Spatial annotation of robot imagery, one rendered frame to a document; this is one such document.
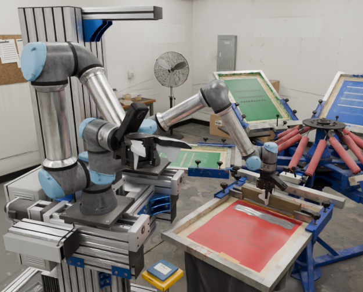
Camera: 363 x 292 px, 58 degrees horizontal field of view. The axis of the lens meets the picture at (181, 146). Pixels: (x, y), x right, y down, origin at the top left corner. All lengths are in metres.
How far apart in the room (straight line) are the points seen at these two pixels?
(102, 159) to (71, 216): 0.45
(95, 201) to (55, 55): 0.56
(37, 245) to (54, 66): 0.69
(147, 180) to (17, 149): 3.49
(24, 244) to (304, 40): 5.42
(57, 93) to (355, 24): 5.21
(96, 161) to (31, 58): 0.38
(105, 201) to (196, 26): 6.16
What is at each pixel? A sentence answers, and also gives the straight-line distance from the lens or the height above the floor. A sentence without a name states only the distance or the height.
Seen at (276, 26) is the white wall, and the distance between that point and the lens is 6.30.
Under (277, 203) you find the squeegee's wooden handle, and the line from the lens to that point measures 1.93.
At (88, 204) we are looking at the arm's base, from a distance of 1.33.
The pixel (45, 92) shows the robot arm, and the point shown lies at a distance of 1.14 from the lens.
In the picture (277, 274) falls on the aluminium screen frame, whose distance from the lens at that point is 1.49.
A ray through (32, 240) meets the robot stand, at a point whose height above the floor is 1.17.
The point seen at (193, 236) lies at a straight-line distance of 1.71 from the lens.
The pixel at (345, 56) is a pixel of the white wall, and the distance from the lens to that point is 5.91.
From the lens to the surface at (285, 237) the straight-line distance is 1.79.
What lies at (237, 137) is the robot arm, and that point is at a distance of 1.65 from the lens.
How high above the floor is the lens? 1.93
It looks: 19 degrees down
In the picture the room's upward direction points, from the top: straight up
